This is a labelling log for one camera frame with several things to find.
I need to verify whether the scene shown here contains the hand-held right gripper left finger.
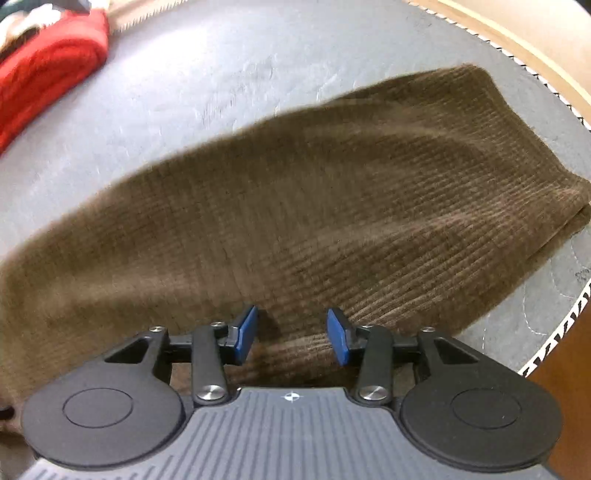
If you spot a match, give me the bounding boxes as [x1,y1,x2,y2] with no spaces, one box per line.
[102,305,258,407]

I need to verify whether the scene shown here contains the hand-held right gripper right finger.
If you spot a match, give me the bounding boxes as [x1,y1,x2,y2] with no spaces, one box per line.
[326,308,481,407]

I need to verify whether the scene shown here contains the brown corduroy pants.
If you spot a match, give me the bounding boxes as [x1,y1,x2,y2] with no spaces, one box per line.
[0,65,591,435]

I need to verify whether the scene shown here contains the grey quilted mat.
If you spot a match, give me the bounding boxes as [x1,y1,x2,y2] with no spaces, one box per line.
[0,0,591,377]

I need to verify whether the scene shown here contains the red knitted cloth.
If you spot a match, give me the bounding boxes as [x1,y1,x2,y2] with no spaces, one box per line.
[0,9,110,155]

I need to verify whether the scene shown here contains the wooden bed frame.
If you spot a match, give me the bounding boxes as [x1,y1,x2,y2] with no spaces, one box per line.
[402,0,591,127]

